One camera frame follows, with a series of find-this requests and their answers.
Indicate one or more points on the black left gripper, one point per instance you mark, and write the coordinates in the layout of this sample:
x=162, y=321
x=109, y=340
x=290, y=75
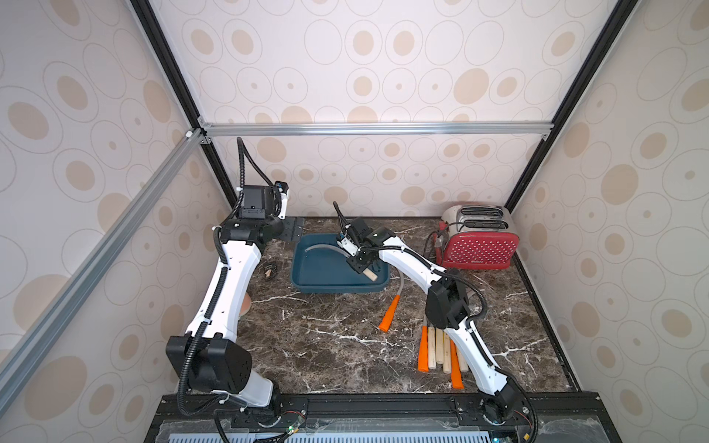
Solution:
x=294, y=227

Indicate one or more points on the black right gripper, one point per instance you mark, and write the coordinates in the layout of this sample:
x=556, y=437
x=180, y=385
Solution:
x=363, y=258

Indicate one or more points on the wooden handled labelled sickle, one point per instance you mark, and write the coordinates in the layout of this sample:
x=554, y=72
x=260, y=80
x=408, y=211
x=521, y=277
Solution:
x=370, y=274

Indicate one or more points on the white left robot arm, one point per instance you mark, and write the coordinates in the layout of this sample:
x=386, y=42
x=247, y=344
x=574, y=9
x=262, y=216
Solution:
x=210, y=365

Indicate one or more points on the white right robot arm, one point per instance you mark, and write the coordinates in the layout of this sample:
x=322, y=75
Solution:
x=453, y=305

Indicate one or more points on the teal plastic storage box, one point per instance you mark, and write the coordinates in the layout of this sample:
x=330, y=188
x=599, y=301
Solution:
x=325, y=271

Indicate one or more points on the pink tape roll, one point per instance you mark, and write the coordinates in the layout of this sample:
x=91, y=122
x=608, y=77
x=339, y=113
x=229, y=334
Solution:
x=246, y=305

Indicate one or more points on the red polka dot toaster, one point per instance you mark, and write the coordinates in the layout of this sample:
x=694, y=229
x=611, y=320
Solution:
x=476, y=236

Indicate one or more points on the horizontal aluminium frame bar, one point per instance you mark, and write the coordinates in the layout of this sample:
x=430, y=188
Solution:
x=385, y=129

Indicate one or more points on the diagonal aluminium frame bar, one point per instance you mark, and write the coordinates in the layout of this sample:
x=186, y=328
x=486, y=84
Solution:
x=35, y=345

